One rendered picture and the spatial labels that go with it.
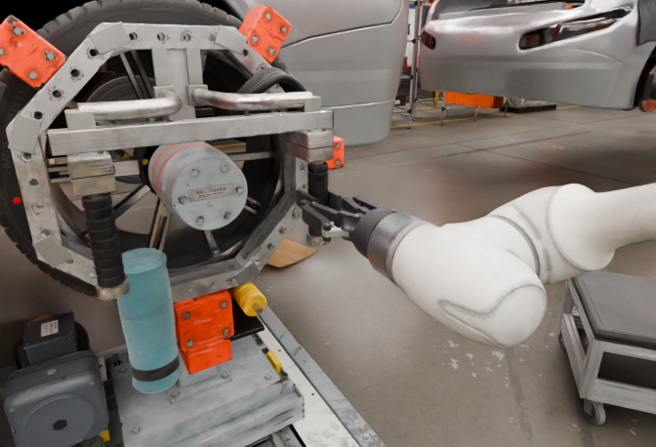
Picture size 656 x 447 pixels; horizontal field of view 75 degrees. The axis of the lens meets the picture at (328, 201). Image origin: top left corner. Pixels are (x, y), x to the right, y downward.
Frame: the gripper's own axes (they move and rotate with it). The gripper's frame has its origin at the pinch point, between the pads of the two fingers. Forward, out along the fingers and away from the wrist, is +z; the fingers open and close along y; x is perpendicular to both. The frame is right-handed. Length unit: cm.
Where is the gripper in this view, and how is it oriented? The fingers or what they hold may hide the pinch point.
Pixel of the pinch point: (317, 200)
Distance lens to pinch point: 75.7
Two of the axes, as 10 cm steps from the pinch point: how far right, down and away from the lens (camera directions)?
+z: -5.1, -2.8, 8.1
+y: 8.6, -1.6, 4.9
